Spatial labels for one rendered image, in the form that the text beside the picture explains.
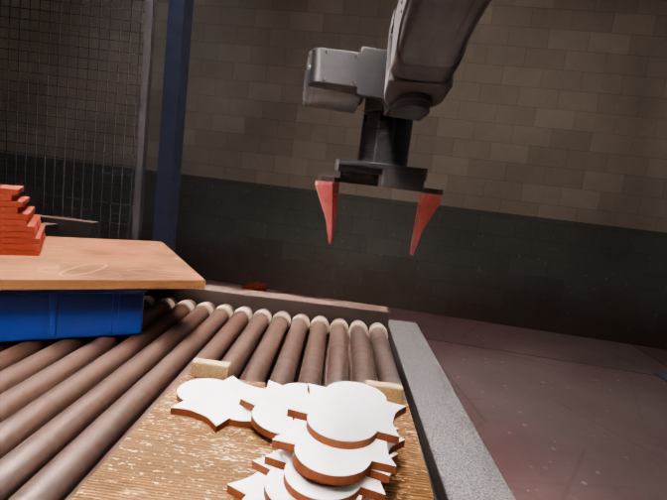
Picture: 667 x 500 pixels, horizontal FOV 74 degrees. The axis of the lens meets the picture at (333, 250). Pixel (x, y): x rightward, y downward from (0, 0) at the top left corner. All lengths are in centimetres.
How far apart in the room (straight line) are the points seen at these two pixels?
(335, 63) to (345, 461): 39
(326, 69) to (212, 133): 515
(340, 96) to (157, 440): 44
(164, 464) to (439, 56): 48
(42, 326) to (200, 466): 49
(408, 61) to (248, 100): 514
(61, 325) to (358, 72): 70
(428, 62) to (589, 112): 517
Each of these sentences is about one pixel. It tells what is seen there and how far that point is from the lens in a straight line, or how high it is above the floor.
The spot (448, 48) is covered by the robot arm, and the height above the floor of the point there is 136.
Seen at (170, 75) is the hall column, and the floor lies 212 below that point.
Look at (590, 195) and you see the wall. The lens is 549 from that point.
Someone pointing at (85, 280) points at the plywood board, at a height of 104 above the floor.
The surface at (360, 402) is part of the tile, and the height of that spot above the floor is 100.
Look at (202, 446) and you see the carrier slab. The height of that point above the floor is 94.
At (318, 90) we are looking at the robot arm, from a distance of 49.
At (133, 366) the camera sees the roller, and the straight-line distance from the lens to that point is 83.
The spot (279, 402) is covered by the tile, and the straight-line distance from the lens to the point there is 63.
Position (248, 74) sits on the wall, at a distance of 558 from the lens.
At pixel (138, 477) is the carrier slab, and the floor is 94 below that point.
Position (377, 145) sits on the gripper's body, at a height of 130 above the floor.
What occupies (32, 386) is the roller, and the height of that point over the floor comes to 92.
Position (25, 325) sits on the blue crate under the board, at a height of 95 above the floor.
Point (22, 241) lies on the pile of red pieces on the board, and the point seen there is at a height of 107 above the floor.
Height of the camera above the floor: 124
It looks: 7 degrees down
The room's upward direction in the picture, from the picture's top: 7 degrees clockwise
